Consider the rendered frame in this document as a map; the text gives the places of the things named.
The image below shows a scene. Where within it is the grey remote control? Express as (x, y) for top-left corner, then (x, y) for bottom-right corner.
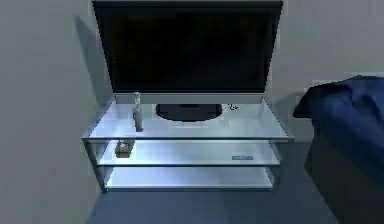
(231, 154), (254, 162)

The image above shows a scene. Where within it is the glass television stand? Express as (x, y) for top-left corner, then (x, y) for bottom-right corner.
(80, 95), (296, 194)

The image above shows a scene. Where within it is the dark blue armchair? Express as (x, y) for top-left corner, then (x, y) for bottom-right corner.
(292, 75), (384, 224)

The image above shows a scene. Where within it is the brown tissue box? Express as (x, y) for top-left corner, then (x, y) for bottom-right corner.
(114, 139), (132, 159)

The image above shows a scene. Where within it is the black television set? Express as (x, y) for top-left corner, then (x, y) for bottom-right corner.
(91, 0), (284, 122)

